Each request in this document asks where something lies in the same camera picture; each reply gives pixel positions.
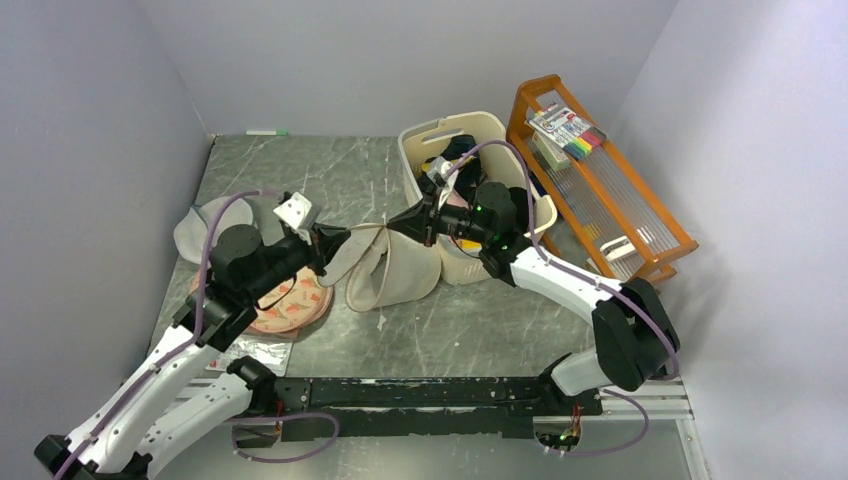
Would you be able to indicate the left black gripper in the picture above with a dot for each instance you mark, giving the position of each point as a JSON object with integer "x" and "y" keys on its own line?
{"x": 325, "y": 239}

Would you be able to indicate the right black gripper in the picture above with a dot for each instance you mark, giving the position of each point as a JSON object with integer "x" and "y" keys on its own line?
{"x": 420, "y": 222}

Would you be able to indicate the white mesh laundry bag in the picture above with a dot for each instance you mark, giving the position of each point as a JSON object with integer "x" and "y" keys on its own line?
{"x": 382, "y": 268}

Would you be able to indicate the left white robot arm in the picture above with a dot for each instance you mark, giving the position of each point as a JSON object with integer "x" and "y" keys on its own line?
{"x": 138, "y": 431}

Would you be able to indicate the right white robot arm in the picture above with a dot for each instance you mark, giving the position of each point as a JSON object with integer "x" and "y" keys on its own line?
{"x": 633, "y": 336}

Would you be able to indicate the floral pink laundry bag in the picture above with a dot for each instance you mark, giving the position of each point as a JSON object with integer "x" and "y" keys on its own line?
{"x": 292, "y": 306}

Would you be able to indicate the cream plastic laundry basket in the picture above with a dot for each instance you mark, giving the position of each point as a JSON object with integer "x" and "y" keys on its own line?
{"x": 500, "y": 210}

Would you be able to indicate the green white marker pen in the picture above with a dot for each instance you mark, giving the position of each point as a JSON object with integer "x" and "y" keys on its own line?
{"x": 256, "y": 132}

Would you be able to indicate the coloured marker pen pack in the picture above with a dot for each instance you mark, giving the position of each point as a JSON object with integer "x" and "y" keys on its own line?
{"x": 568, "y": 131}

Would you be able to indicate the orange wooden rack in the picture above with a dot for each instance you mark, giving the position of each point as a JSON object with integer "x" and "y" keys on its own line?
{"x": 623, "y": 226}

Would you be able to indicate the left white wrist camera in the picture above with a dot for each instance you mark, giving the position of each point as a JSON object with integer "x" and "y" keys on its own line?
{"x": 298, "y": 214}

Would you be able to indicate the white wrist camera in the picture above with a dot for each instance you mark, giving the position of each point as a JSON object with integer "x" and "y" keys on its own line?
{"x": 444, "y": 175}
{"x": 298, "y": 214}

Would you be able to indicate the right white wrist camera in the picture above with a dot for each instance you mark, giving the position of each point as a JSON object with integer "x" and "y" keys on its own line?
{"x": 444, "y": 175}

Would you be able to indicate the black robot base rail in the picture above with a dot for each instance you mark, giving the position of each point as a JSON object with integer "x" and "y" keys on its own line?
{"x": 507, "y": 406}

